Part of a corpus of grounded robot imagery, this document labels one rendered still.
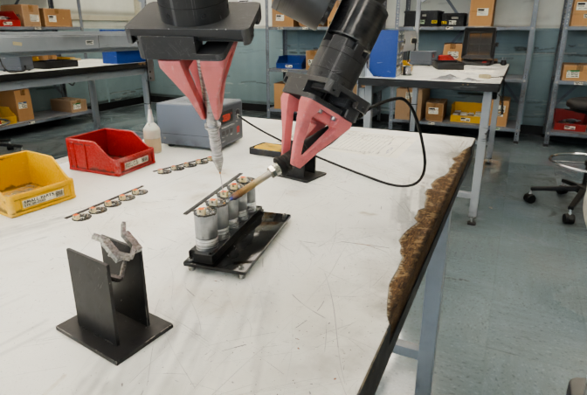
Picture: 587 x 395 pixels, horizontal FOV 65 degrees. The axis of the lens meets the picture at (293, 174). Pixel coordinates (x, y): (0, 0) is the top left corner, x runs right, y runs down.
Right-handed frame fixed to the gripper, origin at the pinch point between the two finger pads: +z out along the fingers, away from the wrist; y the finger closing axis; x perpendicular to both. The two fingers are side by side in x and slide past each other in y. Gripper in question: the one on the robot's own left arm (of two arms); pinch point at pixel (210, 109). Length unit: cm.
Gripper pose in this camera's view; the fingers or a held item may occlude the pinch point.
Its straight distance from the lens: 45.3
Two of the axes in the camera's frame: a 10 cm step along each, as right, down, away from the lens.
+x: -1.0, 6.2, -7.8
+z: 0.3, 7.8, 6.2
